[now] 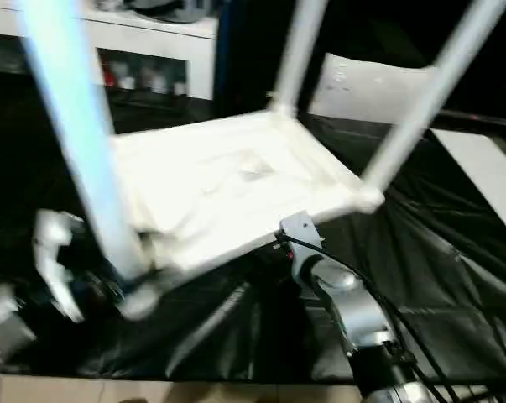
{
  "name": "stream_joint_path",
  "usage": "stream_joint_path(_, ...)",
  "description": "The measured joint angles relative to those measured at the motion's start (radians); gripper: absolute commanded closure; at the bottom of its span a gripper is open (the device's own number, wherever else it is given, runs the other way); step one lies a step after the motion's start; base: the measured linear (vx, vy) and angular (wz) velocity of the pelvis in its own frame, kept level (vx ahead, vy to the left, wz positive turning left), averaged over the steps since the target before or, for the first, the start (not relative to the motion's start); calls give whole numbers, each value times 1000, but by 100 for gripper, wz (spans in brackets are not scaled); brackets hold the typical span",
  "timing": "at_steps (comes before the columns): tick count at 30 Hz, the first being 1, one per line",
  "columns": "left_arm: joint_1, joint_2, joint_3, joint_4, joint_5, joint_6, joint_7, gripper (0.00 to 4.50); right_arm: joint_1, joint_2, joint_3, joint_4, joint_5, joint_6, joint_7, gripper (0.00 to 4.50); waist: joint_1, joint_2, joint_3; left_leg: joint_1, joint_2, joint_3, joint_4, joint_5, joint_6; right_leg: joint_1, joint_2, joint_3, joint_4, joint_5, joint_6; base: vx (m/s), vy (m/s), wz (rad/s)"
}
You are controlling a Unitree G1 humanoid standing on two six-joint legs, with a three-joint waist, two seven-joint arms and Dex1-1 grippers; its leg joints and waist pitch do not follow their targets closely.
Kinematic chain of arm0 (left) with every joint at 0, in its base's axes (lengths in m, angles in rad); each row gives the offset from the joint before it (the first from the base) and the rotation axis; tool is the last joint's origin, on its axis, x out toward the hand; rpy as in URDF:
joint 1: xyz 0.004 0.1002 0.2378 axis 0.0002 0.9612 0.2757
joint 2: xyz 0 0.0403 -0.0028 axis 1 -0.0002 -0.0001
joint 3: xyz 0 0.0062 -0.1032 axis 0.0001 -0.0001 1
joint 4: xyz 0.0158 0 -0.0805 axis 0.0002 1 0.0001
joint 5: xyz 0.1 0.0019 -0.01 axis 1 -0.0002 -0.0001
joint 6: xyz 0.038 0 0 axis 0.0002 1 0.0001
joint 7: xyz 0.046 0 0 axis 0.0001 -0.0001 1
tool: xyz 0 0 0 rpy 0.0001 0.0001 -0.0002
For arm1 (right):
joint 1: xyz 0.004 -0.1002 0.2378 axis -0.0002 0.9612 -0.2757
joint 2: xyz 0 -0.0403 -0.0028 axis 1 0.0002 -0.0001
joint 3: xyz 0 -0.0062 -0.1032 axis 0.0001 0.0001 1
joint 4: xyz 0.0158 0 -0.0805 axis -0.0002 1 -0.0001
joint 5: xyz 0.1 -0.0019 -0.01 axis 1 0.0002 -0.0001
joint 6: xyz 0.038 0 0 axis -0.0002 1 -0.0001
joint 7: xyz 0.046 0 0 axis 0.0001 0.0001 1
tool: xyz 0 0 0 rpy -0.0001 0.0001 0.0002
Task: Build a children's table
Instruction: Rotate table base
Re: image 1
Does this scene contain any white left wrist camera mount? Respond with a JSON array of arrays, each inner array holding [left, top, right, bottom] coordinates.
[[31, 208, 86, 325]]

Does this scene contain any white plastic table leg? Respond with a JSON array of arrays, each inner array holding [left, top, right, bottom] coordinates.
[[360, 0, 506, 199], [16, 0, 154, 296], [269, 0, 330, 118]]

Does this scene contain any black work mat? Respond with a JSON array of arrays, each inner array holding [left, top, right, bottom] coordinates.
[[0, 69, 506, 383]]

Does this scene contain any grey helmet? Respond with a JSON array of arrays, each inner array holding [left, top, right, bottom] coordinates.
[[130, 0, 215, 23]]

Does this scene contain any white glass-door cabinet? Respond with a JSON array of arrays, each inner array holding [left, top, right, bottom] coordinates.
[[0, 8, 220, 102]]

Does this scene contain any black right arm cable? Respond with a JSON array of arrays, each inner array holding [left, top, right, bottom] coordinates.
[[284, 234, 464, 403]]

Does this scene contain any white plastic table top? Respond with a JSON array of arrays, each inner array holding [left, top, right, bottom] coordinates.
[[109, 107, 387, 322]]

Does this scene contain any black box with gold label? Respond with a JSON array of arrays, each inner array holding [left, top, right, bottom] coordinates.
[[212, 0, 323, 121]]

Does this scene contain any white flat board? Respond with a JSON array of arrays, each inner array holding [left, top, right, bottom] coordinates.
[[431, 128, 506, 248]]

